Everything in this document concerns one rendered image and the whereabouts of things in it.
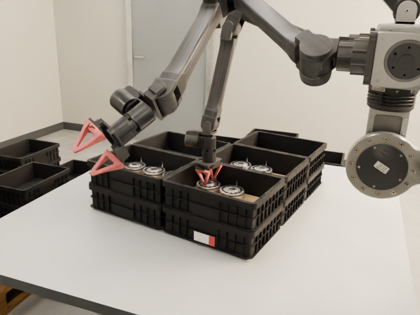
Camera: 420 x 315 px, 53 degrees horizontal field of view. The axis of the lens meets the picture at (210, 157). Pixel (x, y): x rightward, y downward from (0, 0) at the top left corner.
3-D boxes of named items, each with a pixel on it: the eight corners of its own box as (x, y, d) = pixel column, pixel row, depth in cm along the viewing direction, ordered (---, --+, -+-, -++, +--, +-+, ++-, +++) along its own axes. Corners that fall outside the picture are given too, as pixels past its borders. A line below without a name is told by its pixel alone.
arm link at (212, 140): (213, 137, 166) (217, 133, 171) (197, 135, 168) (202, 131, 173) (213, 153, 168) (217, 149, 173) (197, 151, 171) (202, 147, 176)
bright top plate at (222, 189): (247, 189, 174) (247, 187, 174) (239, 197, 165) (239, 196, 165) (225, 184, 178) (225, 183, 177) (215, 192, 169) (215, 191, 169)
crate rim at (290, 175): (309, 163, 192) (310, 158, 191) (286, 184, 167) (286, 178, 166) (232, 147, 211) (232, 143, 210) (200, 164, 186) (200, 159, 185)
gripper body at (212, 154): (195, 166, 172) (195, 149, 169) (209, 159, 180) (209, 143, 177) (208, 170, 168) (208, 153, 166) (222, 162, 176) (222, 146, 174)
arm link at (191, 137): (210, 121, 164) (217, 119, 172) (183, 118, 167) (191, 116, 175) (209, 151, 166) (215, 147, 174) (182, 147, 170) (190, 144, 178)
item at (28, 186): (39, 222, 288) (32, 161, 273) (75, 231, 278) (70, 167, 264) (-8, 251, 252) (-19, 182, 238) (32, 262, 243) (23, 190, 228)
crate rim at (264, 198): (286, 184, 167) (286, 178, 166) (254, 211, 142) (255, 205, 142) (200, 164, 186) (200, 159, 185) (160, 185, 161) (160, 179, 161)
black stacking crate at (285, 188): (307, 182, 195) (309, 159, 191) (284, 205, 170) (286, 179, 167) (231, 165, 213) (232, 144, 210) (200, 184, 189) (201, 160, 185)
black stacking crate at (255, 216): (283, 205, 170) (285, 179, 166) (252, 235, 146) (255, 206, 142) (200, 184, 189) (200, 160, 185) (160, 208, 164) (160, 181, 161)
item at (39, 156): (34, 192, 336) (28, 138, 322) (65, 198, 327) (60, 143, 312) (-6, 212, 301) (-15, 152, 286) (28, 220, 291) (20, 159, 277)
